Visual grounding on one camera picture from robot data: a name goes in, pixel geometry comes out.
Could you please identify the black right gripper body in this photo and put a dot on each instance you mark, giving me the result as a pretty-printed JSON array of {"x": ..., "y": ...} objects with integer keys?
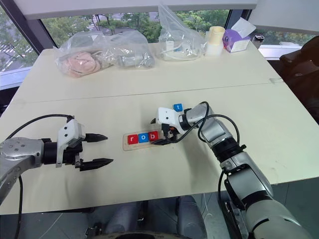
[{"x": 170, "y": 133}]

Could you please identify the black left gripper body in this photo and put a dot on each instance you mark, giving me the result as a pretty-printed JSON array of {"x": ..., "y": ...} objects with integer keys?
[{"x": 72, "y": 155}]

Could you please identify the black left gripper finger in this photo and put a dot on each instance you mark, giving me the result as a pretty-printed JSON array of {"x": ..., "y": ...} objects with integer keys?
[
  {"x": 96, "y": 164},
  {"x": 96, "y": 137}
]

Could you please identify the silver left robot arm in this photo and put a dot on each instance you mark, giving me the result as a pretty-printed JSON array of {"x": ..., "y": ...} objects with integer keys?
[{"x": 17, "y": 150}]

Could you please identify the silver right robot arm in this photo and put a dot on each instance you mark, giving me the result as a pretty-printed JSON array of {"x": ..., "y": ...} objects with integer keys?
[{"x": 249, "y": 164}]

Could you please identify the red letter b block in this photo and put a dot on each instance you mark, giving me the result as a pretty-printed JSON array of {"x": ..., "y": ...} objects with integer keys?
[{"x": 153, "y": 136}]

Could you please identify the blue letter o block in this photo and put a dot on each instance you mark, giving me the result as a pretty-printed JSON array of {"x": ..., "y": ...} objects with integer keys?
[{"x": 143, "y": 138}]

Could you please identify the wooden letter tray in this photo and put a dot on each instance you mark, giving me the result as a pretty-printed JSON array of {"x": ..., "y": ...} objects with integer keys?
[{"x": 139, "y": 147}]

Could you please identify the blue letter t block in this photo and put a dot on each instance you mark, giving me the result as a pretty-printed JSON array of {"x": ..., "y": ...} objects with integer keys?
[{"x": 178, "y": 107}]

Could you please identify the red letter r block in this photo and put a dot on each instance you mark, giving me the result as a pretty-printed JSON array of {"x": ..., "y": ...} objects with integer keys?
[{"x": 132, "y": 139}]

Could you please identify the plastic bag with grey items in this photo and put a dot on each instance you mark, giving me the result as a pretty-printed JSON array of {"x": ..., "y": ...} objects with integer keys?
[{"x": 134, "y": 56}]

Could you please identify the plastic bag with pink cloth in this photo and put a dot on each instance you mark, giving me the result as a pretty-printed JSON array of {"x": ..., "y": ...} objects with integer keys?
[{"x": 82, "y": 62}]

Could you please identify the clear bag with white parts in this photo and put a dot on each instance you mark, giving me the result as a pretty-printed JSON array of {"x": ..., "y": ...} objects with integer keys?
[{"x": 179, "y": 42}]

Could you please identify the cream plastic cup stack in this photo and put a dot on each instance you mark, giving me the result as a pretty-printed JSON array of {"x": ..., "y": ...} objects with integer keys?
[{"x": 214, "y": 41}]

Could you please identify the purple tissue box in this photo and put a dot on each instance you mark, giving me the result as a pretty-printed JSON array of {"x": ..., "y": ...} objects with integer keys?
[{"x": 236, "y": 41}]

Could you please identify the dark jar with white lid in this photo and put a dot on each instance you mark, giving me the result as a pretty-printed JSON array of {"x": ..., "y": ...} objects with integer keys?
[{"x": 258, "y": 41}]

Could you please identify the dark brown chair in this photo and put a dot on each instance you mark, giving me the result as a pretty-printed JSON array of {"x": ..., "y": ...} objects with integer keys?
[{"x": 301, "y": 74}]

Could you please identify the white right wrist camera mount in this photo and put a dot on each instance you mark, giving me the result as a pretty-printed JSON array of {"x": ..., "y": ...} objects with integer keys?
[{"x": 167, "y": 116}]

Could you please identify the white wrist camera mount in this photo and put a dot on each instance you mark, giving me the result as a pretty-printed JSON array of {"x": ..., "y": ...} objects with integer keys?
[
  {"x": 68, "y": 132},
  {"x": 167, "y": 116}
]

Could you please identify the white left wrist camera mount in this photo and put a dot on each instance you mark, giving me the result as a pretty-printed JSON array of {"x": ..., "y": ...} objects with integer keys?
[{"x": 68, "y": 132}]

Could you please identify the dark window frame post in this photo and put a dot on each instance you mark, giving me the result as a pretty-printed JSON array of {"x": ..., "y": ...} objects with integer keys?
[{"x": 27, "y": 27}]

